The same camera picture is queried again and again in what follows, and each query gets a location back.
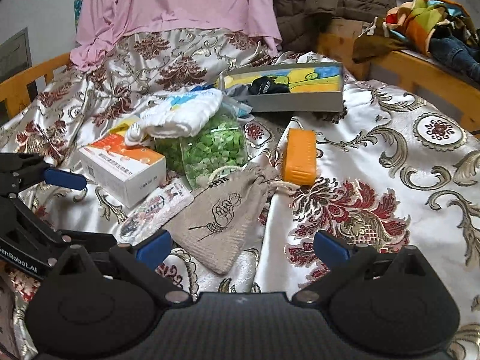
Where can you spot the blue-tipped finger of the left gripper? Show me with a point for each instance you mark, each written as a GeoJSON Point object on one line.
{"type": "Point", "coordinates": [69, 180]}

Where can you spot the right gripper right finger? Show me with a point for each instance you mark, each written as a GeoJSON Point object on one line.
{"type": "Point", "coordinates": [388, 304]}

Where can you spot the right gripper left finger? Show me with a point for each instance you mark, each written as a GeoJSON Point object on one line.
{"type": "Point", "coordinates": [99, 305]}

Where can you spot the white patterned packet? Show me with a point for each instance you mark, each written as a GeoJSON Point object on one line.
{"type": "Point", "coordinates": [158, 208]}

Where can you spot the beige linen drawstring pouch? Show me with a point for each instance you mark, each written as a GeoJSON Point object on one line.
{"type": "Point", "coordinates": [215, 226]}

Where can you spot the white towel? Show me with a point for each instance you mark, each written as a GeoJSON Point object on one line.
{"type": "Point", "coordinates": [180, 115]}

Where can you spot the white and orange carton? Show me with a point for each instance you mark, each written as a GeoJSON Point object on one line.
{"type": "Point", "coordinates": [129, 173]}

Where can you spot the floral satin bedspread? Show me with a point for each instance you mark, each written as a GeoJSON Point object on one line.
{"type": "Point", "coordinates": [393, 171]}

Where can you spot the orange rectangular soap block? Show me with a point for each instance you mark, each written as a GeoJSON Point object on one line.
{"type": "Point", "coordinates": [299, 165]}

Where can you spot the clear bag of green candy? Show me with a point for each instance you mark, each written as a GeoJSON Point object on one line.
{"type": "Point", "coordinates": [221, 142]}

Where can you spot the black sock in box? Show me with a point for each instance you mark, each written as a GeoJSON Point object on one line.
{"type": "Point", "coordinates": [267, 85]}

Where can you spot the grey box with colourful lining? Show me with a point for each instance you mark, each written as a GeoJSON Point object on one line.
{"type": "Point", "coordinates": [305, 87]}

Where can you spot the pink hanging sheet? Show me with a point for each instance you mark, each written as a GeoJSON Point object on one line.
{"type": "Point", "coordinates": [103, 23]}

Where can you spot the blue denim jeans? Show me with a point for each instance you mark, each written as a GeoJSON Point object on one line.
{"type": "Point", "coordinates": [456, 55]}

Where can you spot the colourful patchwork cloth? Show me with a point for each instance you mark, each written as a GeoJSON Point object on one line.
{"type": "Point", "coordinates": [411, 26]}

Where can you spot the cardboard box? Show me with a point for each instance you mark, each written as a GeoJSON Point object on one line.
{"type": "Point", "coordinates": [346, 28]}

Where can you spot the brown quilted jacket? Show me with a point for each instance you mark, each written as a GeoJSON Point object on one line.
{"type": "Point", "coordinates": [300, 21]}

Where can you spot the wooden bed frame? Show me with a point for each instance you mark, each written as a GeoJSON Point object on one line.
{"type": "Point", "coordinates": [412, 72]}

